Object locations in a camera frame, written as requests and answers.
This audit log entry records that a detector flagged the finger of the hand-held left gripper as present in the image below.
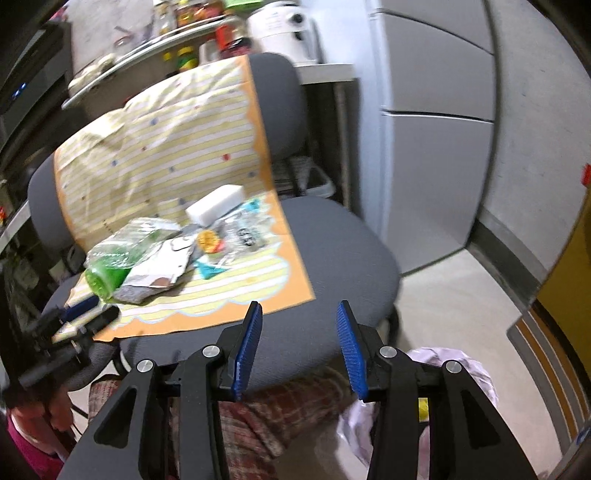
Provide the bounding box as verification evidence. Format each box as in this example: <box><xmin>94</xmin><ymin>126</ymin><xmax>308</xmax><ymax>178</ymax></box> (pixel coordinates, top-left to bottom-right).
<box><xmin>62</xmin><ymin>295</ymin><xmax>101</xmax><ymax>321</ymax></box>
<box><xmin>81</xmin><ymin>307</ymin><xmax>122</xmax><ymax>335</ymax></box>

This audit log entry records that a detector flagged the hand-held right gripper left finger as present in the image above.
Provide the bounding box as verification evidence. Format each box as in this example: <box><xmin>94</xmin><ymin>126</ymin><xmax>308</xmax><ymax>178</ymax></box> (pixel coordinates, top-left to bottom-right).
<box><xmin>58</xmin><ymin>301</ymin><xmax>264</xmax><ymax>480</ymax></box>

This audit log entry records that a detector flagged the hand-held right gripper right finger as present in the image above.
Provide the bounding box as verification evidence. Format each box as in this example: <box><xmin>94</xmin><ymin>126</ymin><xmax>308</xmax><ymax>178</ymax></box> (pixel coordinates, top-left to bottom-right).
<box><xmin>336</xmin><ymin>300</ymin><xmax>539</xmax><ymax>480</ymax></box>

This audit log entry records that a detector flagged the grey fuzzy cloth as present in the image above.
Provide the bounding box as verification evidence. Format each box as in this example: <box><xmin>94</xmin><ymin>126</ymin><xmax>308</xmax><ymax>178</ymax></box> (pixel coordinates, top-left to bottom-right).
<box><xmin>112</xmin><ymin>284</ymin><xmax>158</xmax><ymax>305</ymax></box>

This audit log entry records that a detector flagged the person's left forearm magenta sleeve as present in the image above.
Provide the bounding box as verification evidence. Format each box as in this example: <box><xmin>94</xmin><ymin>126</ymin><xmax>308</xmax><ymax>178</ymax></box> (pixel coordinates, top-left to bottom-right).
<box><xmin>6</xmin><ymin>408</ymin><xmax>65</xmax><ymax>480</ymax></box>

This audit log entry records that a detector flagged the person's left hand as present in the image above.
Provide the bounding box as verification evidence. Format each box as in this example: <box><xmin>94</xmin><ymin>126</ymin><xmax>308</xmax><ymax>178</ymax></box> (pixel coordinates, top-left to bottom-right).
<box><xmin>9</xmin><ymin>383</ymin><xmax>72</xmax><ymax>457</ymax></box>

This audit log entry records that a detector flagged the green plastic bottle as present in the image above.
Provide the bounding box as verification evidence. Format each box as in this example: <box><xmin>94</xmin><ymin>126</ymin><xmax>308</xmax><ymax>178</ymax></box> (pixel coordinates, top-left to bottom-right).
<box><xmin>84</xmin><ymin>256</ymin><xmax>134</xmax><ymax>304</ymax></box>

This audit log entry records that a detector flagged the person's plaid trouser leg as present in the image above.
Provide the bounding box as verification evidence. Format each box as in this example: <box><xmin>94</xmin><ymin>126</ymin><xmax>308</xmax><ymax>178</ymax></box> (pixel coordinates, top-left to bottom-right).
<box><xmin>88</xmin><ymin>364</ymin><xmax>370</xmax><ymax>480</ymax></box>

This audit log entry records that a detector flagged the crumpled clear plastic bag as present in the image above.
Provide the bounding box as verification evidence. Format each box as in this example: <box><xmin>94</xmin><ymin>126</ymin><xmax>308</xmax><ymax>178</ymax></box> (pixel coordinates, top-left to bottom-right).
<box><xmin>87</xmin><ymin>218</ymin><xmax>182</xmax><ymax>278</ymax></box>

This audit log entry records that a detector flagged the teal wrapper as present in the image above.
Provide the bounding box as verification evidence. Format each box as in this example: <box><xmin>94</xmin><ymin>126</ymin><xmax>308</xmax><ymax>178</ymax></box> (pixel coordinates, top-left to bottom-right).
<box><xmin>196</xmin><ymin>257</ymin><xmax>230</xmax><ymax>280</ymax></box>

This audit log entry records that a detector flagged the grey office chair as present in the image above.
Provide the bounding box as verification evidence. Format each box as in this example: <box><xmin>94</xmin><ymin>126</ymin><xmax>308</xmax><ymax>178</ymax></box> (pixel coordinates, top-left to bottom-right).
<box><xmin>28</xmin><ymin>53</ymin><xmax>402</xmax><ymax>402</ymax></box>

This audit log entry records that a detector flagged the lavender plastic bag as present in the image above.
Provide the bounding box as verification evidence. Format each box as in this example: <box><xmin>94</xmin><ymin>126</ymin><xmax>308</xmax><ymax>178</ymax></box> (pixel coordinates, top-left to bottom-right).
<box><xmin>336</xmin><ymin>347</ymin><xmax>500</xmax><ymax>480</ymax></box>

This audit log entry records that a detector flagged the clear plastic packaging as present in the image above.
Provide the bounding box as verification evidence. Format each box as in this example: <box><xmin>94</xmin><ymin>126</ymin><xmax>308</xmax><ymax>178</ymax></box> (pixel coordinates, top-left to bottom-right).
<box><xmin>221</xmin><ymin>198</ymin><xmax>274</xmax><ymax>260</ymax></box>

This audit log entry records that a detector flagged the white foam block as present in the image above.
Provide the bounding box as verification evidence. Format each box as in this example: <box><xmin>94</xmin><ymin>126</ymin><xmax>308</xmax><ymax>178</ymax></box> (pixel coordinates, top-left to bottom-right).
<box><xmin>185</xmin><ymin>185</ymin><xmax>245</xmax><ymax>227</ymax></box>

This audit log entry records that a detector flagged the white basket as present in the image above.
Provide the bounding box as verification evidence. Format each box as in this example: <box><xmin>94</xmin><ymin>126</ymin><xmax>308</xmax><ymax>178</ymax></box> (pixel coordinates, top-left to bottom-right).
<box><xmin>272</xmin><ymin>156</ymin><xmax>336</xmax><ymax>200</ymax></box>

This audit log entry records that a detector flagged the yellow striped cloth orange border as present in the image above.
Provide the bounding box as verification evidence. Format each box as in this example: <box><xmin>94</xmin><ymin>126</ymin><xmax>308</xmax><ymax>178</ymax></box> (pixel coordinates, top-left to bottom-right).
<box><xmin>53</xmin><ymin>55</ymin><xmax>317</xmax><ymax>344</ymax></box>

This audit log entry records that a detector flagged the yellow door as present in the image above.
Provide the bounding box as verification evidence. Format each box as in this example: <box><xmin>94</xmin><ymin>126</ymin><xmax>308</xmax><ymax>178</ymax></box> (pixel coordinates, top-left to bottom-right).
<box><xmin>507</xmin><ymin>187</ymin><xmax>591</xmax><ymax>446</ymax></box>

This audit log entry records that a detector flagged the grey refrigerator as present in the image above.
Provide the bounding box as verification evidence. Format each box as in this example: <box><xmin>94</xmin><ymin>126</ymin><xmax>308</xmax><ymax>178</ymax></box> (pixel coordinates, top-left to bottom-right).
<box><xmin>355</xmin><ymin>0</ymin><xmax>498</xmax><ymax>278</ymax></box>

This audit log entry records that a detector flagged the black appliance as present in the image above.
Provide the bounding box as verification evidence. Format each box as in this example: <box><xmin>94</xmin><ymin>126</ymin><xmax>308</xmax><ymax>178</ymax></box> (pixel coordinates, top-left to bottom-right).
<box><xmin>0</xmin><ymin>23</ymin><xmax>75</xmax><ymax>155</ymax></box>

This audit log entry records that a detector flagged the metal shelf rack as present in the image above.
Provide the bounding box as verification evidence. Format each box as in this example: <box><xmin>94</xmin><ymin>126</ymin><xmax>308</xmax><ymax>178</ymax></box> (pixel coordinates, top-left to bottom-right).
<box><xmin>60</xmin><ymin>18</ymin><xmax>252</xmax><ymax>110</ymax></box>

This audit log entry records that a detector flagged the white side table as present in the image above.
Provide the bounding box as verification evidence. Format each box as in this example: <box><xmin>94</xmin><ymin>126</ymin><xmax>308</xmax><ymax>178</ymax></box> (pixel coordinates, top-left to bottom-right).
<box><xmin>294</xmin><ymin>62</ymin><xmax>357</xmax><ymax>87</ymax></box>

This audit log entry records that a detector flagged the red lid jar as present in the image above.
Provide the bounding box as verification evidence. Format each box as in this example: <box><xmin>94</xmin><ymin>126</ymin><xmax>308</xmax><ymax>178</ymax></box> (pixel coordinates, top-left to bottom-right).
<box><xmin>216</xmin><ymin>14</ymin><xmax>253</xmax><ymax>59</ymax></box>

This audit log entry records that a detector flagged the white kitchen appliance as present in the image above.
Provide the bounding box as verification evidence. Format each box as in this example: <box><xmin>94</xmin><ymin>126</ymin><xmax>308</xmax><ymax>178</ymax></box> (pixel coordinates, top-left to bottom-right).
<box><xmin>247</xmin><ymin>0</ymin><xmax>322</xmax><ymax>68</ymax></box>

